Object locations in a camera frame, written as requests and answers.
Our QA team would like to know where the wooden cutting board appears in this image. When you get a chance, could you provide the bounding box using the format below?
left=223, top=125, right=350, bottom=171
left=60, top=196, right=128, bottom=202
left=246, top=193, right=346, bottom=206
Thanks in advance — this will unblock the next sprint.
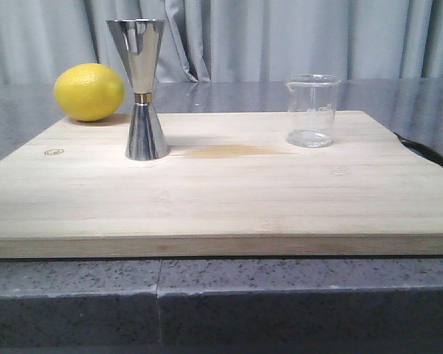
left=0, top=111, right=443, bottom=258

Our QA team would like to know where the clear glass beaker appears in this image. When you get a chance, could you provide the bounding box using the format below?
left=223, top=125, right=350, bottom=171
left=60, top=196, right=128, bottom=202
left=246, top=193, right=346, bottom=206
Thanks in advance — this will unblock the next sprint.
left=286, top=74, right=341, bottom=148

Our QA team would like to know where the yellow lemon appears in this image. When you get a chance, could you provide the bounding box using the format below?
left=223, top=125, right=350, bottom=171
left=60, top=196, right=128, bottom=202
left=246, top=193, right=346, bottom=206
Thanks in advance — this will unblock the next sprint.
left=53, top=63, right=125, bottom=122

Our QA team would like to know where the grey curtain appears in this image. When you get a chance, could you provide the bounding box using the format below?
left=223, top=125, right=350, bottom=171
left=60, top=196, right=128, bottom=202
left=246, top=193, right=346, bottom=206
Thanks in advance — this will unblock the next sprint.
left=0, top=1, right=443, bottom=84

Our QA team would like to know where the steel double jigger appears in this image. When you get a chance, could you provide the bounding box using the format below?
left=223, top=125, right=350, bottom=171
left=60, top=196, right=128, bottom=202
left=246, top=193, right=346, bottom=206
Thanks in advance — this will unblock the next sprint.
left=106, top=19, right=169, bottom=161

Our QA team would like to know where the black strap under board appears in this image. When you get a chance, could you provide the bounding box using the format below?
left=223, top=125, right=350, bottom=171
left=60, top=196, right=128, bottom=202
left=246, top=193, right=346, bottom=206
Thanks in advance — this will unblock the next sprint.
left=391, top=131, right=443, bottom=173

